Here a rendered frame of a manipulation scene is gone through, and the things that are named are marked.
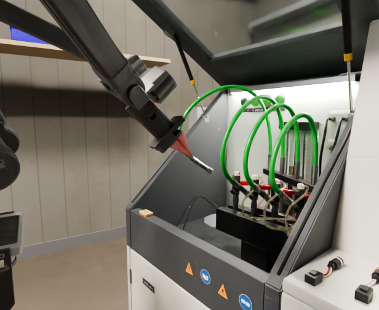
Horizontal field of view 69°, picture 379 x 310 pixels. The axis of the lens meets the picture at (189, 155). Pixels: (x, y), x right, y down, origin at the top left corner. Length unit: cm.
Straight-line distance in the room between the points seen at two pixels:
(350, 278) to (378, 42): 57
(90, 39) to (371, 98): 65
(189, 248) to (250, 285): 22
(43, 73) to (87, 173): 102
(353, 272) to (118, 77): 62
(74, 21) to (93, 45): 5
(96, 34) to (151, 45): 273
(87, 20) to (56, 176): 252
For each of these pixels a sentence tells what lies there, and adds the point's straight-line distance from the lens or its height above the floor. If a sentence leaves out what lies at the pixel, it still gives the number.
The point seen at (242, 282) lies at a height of 92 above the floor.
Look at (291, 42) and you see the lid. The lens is 105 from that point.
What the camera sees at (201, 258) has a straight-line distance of 80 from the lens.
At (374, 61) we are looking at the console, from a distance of 86.
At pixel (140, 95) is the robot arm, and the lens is 59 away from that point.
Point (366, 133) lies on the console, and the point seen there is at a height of 126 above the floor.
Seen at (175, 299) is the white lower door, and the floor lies 73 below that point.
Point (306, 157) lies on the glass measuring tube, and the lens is 111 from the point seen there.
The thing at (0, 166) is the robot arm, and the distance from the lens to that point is 51.
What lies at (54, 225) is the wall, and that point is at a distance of 308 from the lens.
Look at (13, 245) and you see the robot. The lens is 69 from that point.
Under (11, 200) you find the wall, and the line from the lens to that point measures 299.
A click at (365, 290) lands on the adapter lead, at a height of 100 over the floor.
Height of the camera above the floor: 130
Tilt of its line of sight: 7 degrees down
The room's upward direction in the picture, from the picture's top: straight up
